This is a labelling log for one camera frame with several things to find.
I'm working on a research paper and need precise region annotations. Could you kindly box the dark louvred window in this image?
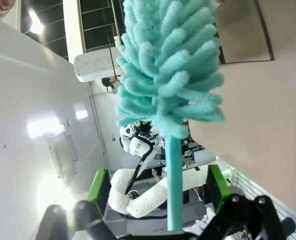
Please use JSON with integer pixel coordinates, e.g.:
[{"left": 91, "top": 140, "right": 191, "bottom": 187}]
[{"left": 78, "top": 0, "right": 125, "bottom": 55}]

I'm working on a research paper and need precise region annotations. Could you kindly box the background person with black hair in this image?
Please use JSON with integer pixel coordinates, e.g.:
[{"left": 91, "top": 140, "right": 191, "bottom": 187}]
[{"left": 101, "top": 76, "right": 119, "bottom": 93}]

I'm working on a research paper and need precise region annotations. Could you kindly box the black electronics rack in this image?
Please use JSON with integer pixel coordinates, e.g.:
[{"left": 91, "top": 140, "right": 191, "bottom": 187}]
[{"left": 181, "top": 139, "right": 207, "bottom": 172}]

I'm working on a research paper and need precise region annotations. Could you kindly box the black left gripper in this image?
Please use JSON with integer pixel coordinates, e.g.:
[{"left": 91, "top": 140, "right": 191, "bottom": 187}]
[{"left": 35, "top": 120, "right": 153, "bottom": 240}]

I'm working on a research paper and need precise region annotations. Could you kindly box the teal microfibre duster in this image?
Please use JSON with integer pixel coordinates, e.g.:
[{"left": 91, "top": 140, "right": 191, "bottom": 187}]
[{"left": 115, "top": 0, "right": 226, "bottom": 232}]

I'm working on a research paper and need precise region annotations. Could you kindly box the black cable on robot arm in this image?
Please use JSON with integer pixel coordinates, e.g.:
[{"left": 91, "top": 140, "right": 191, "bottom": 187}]
[{"left": 124, "top": 134, "right": 155, "bottom": 201}]

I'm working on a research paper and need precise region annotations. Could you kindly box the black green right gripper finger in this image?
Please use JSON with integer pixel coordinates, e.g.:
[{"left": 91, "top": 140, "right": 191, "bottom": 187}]
[{"left": 195, "top": 163, "right": 289, "bottom": 240}]

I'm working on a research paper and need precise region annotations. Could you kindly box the white ceiling air vent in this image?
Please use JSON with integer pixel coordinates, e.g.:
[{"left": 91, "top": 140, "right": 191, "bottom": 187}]
[{"left": 47, "top": 134, "right": 79, "bottom": 181}]

